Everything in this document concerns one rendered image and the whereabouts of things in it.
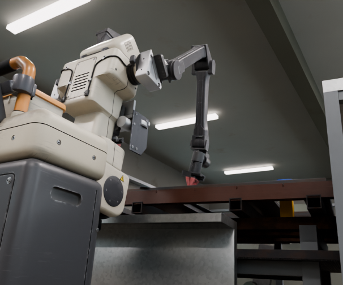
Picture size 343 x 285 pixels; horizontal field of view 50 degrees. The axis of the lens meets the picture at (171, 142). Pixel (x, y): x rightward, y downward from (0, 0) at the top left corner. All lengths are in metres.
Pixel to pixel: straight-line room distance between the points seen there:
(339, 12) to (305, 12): 0.35
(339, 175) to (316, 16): 3.44
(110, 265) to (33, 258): 0.84
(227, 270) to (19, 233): 0.84
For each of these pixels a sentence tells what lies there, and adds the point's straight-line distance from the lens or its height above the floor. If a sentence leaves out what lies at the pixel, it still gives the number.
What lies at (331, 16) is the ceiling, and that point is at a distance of 4.51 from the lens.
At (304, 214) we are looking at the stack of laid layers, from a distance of 2.15.
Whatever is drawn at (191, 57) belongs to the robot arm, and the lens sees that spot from 1.66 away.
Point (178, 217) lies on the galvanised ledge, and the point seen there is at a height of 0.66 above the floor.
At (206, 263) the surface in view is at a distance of 1.46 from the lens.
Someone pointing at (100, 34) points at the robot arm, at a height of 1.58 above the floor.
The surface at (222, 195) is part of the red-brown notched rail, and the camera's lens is 1.52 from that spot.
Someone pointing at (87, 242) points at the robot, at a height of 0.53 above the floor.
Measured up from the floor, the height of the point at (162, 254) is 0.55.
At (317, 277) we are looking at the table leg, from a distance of 1.47.
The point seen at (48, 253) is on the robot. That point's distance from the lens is 0.87.
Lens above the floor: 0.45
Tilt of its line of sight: 21 degrees up
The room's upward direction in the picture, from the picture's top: 3 degrees clockwise
